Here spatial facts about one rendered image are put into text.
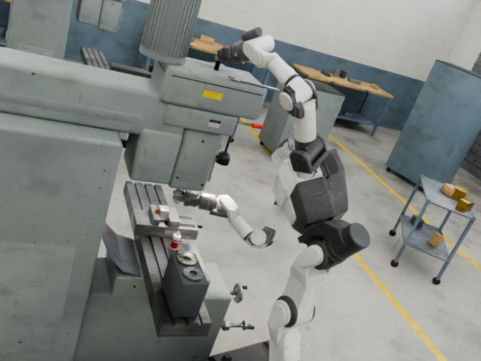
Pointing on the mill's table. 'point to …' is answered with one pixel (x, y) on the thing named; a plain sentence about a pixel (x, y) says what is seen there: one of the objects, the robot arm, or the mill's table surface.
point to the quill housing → (194, 160)
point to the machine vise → (147, 220)
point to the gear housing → (199, 119)
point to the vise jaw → (173, 218)
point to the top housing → (208, 88)
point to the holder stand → (184, 285)
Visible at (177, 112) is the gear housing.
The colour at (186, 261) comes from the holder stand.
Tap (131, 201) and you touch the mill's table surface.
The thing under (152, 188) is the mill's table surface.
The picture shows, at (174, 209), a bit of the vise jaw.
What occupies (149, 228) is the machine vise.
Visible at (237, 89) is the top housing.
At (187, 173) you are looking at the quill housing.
